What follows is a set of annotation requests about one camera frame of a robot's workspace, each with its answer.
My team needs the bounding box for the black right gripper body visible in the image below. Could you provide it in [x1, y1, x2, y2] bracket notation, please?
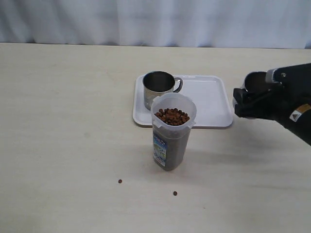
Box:
[266, 63, 311, 120]

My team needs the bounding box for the steel mug with kibble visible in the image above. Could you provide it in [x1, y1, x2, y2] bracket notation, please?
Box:
[142, 71, 183, 110]

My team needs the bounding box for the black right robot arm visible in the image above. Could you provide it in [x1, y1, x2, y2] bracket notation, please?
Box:
[233, 63, 311, 144]

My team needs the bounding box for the clear plastic pitcher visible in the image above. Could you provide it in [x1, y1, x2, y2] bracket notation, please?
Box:
[151, 93, 197, 171]

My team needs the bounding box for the white plastic tray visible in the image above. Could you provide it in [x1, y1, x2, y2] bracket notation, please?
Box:
[133, 74, 233, 129]

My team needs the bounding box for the white curtain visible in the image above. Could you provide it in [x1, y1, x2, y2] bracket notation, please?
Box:
[0, 0, 311, 49]

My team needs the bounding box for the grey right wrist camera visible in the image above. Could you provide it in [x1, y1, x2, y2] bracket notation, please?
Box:
[265, 67, 293, 84]

